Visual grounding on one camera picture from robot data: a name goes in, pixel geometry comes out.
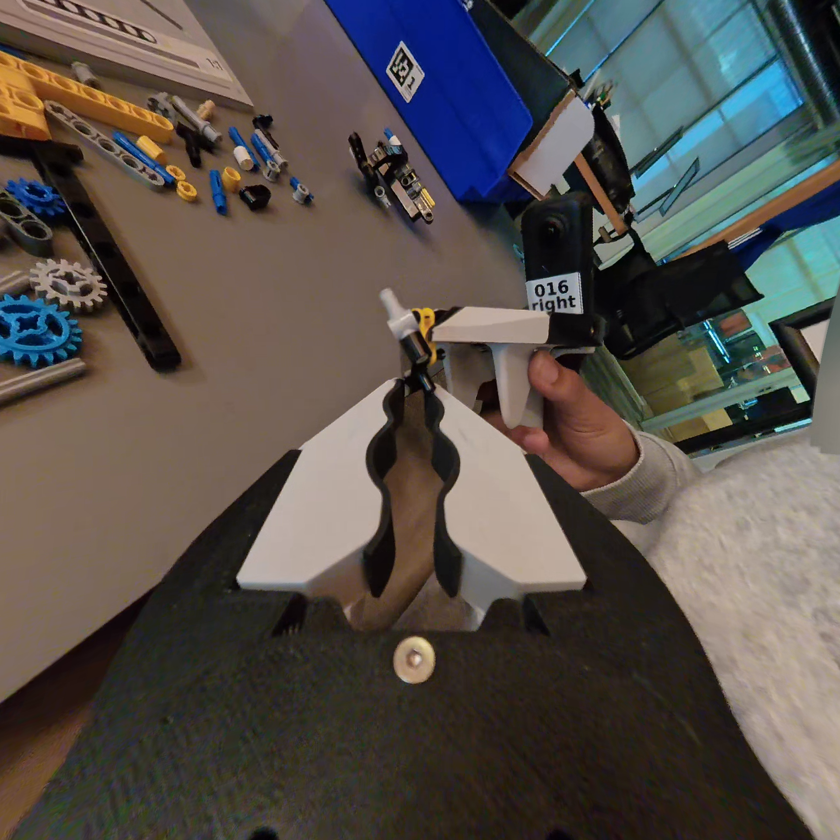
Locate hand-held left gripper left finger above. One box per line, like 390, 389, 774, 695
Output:
235, 377, 406, 631

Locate stacked cardboard boxes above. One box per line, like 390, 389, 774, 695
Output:
629, 341, 737, 442

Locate dark equipment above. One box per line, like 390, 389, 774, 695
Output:
591, 236, 767, 360

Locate grey lego gear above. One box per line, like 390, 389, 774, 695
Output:
29, 257, 109, 315

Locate person's right forearm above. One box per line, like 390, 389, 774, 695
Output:
581, 425, 702, 524

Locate cardboard box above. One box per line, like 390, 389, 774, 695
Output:
507, 97, 596, 202

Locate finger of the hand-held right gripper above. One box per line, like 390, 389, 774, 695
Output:
444, 343, 500, 406
432, 306, 552, 346

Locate thin grey lego liftarm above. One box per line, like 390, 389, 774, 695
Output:
42, 100, 167, 192

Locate person's white fleece sweater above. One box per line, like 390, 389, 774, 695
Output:
610, 433, 840, 840

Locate metal pipes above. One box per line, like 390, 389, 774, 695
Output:
761, 0, 840, 132

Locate long yellow lego beam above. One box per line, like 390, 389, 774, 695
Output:
0, 50, 175, 144

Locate scattered small lego pins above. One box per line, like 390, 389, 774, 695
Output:
70, 60, 315, 217

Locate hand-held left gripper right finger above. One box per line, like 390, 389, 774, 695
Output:
423, 386, 588, 632

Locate small blue lego gear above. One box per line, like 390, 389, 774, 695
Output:
4, 176, 67, 221

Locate lego instruction booklet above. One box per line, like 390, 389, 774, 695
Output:
0, 0, 256, 110

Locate black lego pin piece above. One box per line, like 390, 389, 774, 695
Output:
379, 287, 439, 396

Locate short yellow lego beam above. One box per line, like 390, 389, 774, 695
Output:
0, 84, 53, 140

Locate large blue lego gear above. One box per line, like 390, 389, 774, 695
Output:
0, 293, 84, 369

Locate person's right hand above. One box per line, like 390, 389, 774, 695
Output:
481, 350, 642, 493

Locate short grey lego beam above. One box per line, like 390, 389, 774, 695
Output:
0, 189, 55, 259

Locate long black lego beam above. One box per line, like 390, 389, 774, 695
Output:
0, 140, 182, 373

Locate wooden rail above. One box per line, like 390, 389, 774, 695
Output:
656, 167, 840, 263

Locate small black lego assembly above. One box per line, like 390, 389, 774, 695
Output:
347, 128, 437, 226

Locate yellow lego connector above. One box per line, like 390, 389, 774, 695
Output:
410, 306, 439, 366

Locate grey lego axle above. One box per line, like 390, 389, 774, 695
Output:
0, 357, 88, 408

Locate blue plastic box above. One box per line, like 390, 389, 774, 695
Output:
323, 0, 534, 204

